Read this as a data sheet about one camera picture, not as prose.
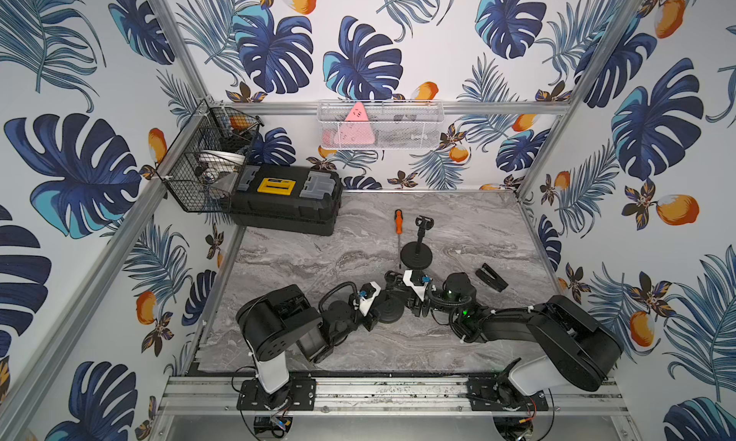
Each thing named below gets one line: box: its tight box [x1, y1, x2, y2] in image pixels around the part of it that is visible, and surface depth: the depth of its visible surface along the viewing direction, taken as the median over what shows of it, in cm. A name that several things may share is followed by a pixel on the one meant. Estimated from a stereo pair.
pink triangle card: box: [333, 101, 376, 145], surface depth 92 cm
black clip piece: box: [475, 262, 509, 293], surface depth 96 cm
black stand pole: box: [414, 214, 435, 256], surface depth 89 cm
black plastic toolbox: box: [230, 164, 344, 237], surface depth 101 cm
